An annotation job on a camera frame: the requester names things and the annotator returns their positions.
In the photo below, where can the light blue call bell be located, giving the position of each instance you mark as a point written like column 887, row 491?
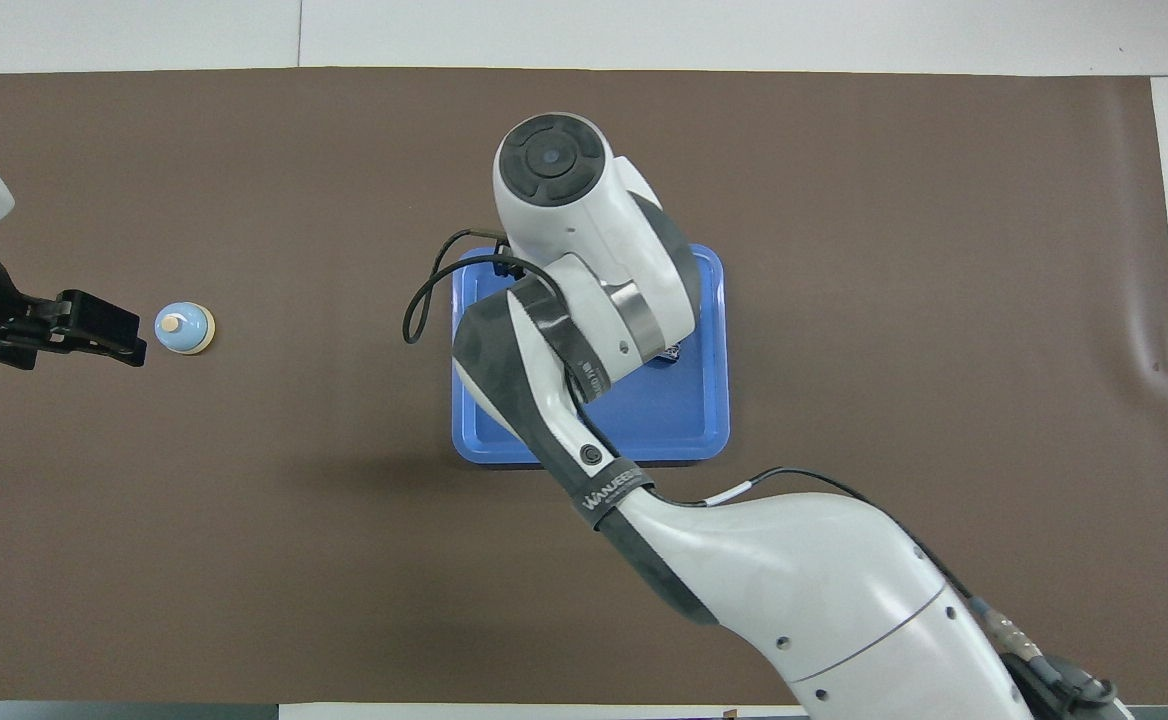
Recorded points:
column 184, row 328

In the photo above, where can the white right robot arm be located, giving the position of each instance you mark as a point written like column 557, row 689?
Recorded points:
column 794, row 580

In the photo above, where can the blue plastic tray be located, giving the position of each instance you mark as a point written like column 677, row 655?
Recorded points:
column 684, row 420

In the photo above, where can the brown table mat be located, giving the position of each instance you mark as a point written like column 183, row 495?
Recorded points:
column 244, row 560

